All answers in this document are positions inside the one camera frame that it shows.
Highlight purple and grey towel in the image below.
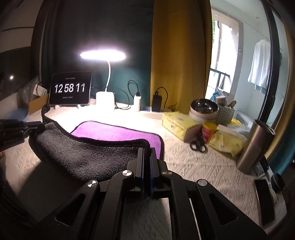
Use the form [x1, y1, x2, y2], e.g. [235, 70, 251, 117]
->
[29, 104, 164, 182]

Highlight cardboard box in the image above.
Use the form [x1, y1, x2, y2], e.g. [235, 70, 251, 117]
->
[27, 94, 49, 115]

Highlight black scissors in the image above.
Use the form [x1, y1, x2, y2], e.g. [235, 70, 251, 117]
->
[190, 133, 207, 153]

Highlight yellow tissue box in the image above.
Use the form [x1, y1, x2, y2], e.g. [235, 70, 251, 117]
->
[162, 112, 201, 142]

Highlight yellow red can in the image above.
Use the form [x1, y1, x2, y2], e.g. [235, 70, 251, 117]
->
[202, 121, 218, 143]

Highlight yellow wet wipes pack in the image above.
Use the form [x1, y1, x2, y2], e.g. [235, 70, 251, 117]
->
[208, 131, 244, 157]

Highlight tablet showing clock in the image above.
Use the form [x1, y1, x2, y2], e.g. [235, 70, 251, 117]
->
[48, 71, 92, 106]

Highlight white charger adapter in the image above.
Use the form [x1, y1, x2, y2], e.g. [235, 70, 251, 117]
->
[133, 95, 141, 112]

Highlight black power bank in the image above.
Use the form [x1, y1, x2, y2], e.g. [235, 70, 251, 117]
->
[152, 87, 168, 112]

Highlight steel bowl on stack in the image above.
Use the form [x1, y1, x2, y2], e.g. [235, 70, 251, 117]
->
[188, 99, 218, 124]

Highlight white desk lamp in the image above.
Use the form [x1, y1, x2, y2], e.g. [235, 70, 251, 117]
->
[79, 48, 126, 112]

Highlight white perforated basket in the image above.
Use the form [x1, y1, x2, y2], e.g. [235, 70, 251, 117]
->
[215, 106, 235, 126]

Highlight black smartphone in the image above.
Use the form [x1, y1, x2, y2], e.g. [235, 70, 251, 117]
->
[254, 179, 275, 226]

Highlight stainless steel tumbler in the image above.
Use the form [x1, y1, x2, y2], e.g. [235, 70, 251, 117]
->
[236, 119, 275, 174]

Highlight dark green curtain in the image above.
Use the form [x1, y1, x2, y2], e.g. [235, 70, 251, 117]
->
[41, 1, 154, 105]

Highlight right yellow teal curtain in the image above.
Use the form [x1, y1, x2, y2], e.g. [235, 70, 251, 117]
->
[265, 22, 294, 176]

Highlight white hanging shirt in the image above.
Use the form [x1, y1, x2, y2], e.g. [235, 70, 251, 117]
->
[247, 40, 270, 94]

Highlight mustard yellow curtain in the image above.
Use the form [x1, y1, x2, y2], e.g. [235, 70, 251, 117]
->
[150, 1, 213, 114]

